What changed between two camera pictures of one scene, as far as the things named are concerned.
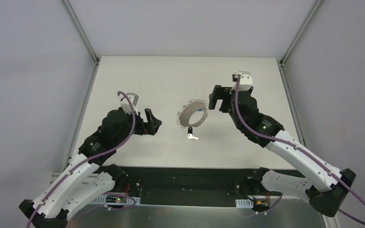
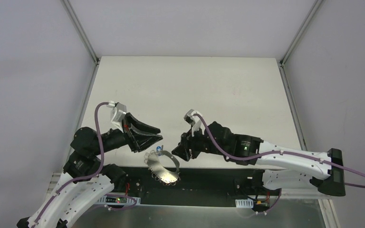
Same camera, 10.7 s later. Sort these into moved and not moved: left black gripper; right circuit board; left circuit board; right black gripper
Moved: right black gripper; left black gripper
Not moved: left circuit board; right circuit board
